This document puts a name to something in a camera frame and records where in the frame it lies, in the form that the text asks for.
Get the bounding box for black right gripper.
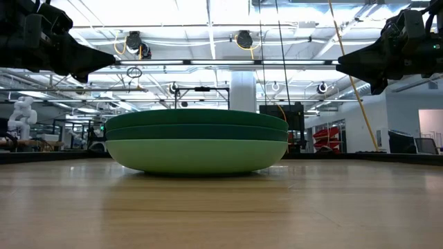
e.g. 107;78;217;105
335;0;443;95

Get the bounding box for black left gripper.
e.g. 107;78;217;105
0;0;117;84

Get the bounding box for dark green plastic plate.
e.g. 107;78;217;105
105;109;289;132

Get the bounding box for dark green bowl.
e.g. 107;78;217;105
106;124;289;142

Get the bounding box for red storage bin rack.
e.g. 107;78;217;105
313;127;342;152

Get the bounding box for white humanoid robot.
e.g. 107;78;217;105
7;95;38;141

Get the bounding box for black desk monitor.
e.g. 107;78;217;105
387;129;419;154

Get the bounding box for black screen on stand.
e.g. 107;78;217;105
259;103;306;153

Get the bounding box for black mesh office chair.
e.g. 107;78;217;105
414;137;440;155

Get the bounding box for white building column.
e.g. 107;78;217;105
230;71;257;113

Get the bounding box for yellow hanging cable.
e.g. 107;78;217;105
327;0;381;152

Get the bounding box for black hanging cable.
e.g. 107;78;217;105
275;0;292;107

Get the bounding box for black aluminium table frame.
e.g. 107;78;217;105
0;150;443;167

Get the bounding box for black gantry frame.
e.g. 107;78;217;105
174;86;231;111

